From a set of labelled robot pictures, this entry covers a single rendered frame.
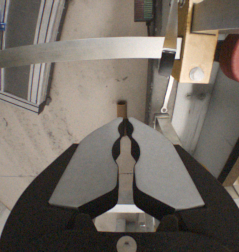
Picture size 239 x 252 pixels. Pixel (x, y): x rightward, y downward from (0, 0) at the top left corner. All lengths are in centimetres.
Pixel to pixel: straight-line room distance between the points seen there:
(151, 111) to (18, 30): 91
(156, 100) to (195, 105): 19
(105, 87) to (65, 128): 56
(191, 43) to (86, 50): 15
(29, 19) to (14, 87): 46
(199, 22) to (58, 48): 20
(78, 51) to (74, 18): 92
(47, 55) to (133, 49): 13
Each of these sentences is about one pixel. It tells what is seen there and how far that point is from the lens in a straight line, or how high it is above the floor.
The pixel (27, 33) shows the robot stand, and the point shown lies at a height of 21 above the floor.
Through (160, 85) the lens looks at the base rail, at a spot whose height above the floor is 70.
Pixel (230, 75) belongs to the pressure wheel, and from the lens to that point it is 25.
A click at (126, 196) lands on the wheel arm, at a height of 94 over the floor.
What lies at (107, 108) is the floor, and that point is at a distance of 121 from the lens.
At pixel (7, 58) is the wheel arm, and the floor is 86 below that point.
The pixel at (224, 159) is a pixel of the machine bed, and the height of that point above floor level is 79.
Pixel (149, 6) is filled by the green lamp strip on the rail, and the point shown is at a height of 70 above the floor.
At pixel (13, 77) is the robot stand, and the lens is 117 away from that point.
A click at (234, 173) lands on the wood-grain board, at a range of 42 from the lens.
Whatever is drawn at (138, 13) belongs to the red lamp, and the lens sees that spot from 40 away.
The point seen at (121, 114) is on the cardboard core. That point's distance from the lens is 114.
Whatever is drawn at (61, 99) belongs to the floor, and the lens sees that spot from 128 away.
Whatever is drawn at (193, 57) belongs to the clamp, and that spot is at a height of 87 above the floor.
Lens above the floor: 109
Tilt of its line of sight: 58 degrees down
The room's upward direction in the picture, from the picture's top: 177 degrees counter-clockwise
